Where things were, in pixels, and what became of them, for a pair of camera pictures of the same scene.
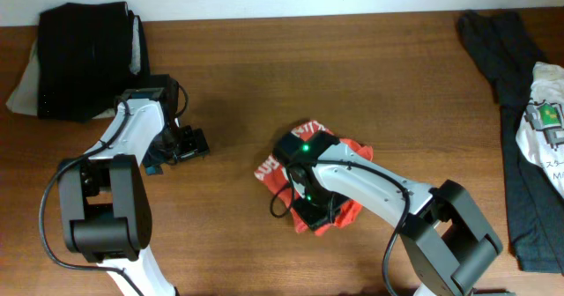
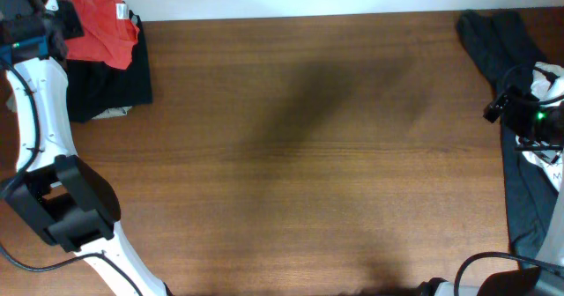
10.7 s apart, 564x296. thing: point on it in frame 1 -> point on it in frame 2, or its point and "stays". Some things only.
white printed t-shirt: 540,136 stays
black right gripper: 311,216 -> 523,102
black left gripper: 196,143 -> 67,9
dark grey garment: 506,48 stays
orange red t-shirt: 273,173 -> 109,35
